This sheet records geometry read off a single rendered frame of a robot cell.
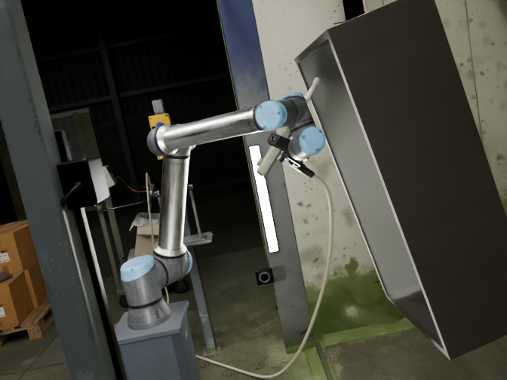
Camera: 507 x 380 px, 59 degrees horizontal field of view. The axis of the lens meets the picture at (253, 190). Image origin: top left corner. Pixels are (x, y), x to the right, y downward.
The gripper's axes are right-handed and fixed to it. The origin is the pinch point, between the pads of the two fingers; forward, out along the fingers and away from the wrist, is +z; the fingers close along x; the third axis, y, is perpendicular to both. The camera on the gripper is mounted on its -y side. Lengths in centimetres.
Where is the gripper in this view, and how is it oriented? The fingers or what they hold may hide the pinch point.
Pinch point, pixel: (281, 154)
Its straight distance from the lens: 188.4
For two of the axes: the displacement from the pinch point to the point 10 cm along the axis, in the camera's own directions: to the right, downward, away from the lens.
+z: -2.0, 0.9, 9.8
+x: 5.0, -8.5, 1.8
